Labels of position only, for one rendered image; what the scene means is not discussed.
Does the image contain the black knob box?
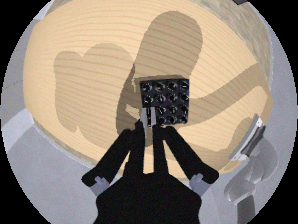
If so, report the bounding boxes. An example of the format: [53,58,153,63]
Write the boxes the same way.
[139,78,189,127]

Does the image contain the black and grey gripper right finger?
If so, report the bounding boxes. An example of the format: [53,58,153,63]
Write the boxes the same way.
[151,107,219,207]

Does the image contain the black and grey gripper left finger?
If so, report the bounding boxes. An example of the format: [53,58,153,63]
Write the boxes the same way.
[81,108,147,206]

